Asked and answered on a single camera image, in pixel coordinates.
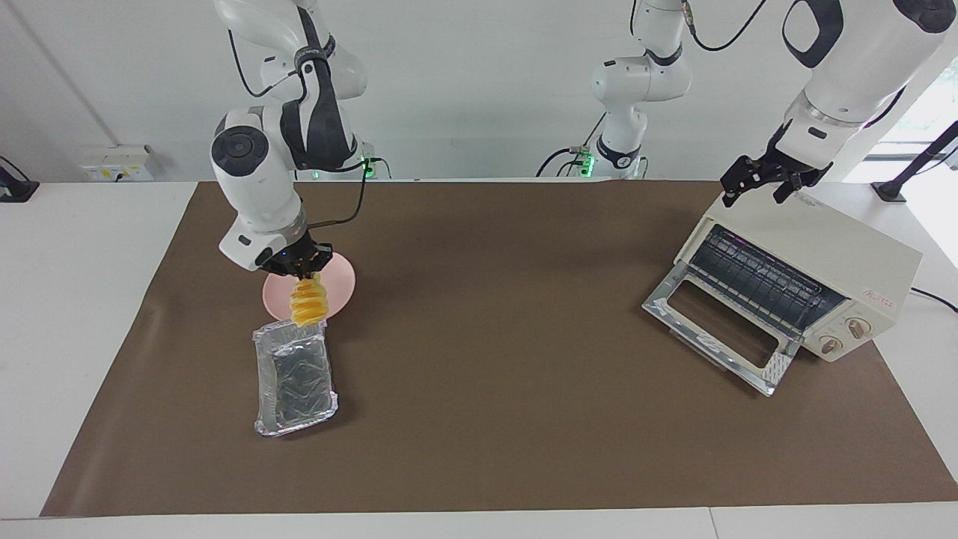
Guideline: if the black desk clamp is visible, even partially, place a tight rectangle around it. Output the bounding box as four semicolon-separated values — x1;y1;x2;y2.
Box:
0;156;40;203

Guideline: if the aluminium foil tray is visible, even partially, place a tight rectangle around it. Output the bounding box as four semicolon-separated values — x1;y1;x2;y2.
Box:
252;318;339;437

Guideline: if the pink round plate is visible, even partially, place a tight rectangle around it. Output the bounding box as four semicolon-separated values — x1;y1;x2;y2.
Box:
262;253;356;321

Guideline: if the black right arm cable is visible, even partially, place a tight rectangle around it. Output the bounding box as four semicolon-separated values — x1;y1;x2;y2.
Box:
228;28;369;229

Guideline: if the cream toaster oven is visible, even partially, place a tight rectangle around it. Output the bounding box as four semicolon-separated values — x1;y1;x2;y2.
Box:
674;183;924;364

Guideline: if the white wall socket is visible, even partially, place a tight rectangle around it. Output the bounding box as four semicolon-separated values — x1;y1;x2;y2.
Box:
81;146;154;183

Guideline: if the black camera stand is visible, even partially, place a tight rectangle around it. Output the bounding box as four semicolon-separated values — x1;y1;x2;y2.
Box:
872;120;958;203

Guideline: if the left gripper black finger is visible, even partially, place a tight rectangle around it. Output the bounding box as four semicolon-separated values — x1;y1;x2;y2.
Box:
721;155;764;208
774;171;824;205

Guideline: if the golden ridged bread loaf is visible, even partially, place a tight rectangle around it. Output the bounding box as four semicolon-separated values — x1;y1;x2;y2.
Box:
290;273;330;329

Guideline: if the black oven power cable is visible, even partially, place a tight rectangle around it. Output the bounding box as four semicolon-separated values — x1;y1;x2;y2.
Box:
912;288;958;314

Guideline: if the glass oven door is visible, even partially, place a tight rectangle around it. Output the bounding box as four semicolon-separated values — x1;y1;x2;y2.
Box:
642;262;803;398

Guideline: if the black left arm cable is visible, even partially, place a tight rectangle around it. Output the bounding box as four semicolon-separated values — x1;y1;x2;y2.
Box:
627;0;910;130

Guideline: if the brown table mat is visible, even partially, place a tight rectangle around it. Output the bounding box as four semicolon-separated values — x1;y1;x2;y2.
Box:
41;180;958;517

